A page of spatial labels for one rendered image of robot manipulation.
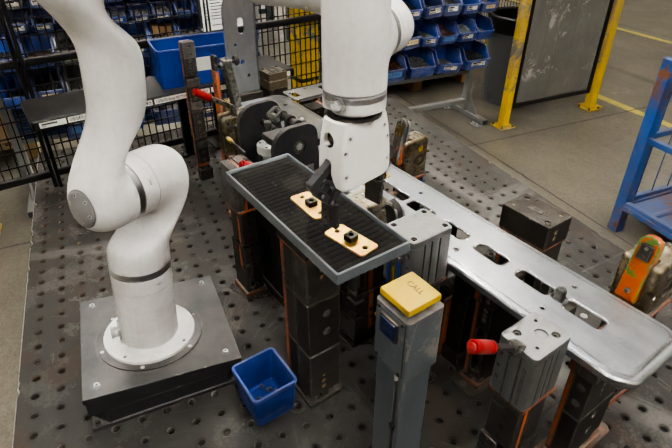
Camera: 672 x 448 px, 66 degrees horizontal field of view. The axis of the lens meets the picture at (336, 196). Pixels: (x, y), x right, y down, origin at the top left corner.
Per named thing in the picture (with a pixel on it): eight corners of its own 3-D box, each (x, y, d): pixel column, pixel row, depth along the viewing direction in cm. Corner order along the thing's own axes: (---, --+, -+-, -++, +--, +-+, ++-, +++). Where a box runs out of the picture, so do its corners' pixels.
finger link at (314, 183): (309, 168, 66) (312, 204, 69) (351, 146, 70) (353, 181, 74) (303, 165, 67) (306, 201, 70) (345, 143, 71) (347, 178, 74)
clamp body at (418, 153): (427, 240, 158) (439, 136, 140) (397, 254, 152) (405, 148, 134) (407, 226, 164) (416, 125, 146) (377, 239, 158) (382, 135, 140)
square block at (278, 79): (292, 160, 202) (288, 70, 184) (274, 166, 198) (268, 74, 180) (282, 153, 208) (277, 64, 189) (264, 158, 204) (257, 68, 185)
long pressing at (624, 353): (695, 335, 86) (699, 328, 86) (622, 402, 75) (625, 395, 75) (281, 95, 183) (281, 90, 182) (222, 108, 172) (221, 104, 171)
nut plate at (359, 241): (379, 247, 79) (379, 240, 78) (362, 258, 76) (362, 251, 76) (340, 224, 84) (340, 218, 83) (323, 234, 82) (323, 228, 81)
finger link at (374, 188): (381, 167, 75) (379, 205, 79) (395, 160, 77) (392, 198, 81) (365, 159, 77) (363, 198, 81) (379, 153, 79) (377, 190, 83)
